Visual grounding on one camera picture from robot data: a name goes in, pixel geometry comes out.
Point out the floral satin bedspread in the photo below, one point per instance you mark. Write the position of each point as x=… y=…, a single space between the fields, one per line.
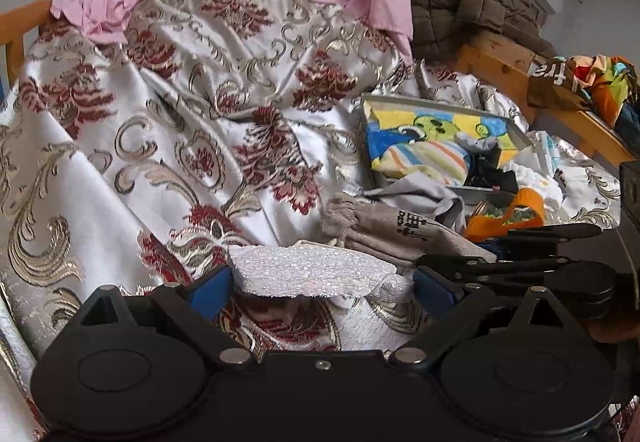
x=150 y=146

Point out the beige knitted garment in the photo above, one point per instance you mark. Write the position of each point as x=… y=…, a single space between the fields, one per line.
x=380 y=227

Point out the orange sock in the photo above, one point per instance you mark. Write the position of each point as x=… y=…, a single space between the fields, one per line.
x=527 y=204

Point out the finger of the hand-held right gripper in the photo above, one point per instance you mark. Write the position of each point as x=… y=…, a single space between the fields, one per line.
x=500 y=272
x=550 y=232

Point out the light blue white cloth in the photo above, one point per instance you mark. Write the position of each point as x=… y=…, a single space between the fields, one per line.
x=547 y=149

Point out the grey box with cartoon lining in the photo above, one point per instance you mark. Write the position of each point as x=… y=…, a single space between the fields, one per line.
x=400 y=121

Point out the black cloth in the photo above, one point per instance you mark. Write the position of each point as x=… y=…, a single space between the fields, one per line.
x=492 y=177

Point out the brown cloth with white print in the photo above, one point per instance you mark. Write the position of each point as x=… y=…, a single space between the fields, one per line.
x=550 y=81

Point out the colourful patchwork cloth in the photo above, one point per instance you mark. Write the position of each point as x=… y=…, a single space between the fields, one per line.
x=605 y=86

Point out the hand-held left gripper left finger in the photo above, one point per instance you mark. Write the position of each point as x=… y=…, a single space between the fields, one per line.
x=210 y=293

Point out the white fuzzy cloth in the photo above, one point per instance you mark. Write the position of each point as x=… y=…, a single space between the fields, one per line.
x=310 y=269

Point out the small grey sock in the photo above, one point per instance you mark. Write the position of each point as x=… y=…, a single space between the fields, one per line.
x=475 y=141

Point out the white baby cloth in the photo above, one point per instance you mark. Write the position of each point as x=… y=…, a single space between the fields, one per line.
x=542 y=184

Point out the wooden bed frame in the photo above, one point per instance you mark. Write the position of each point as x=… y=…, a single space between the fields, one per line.
x=495 y=54

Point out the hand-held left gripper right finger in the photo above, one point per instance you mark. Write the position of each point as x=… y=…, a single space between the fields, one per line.
x=434 y=289

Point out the grey cloth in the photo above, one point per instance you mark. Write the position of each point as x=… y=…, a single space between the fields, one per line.
x=425 y=187

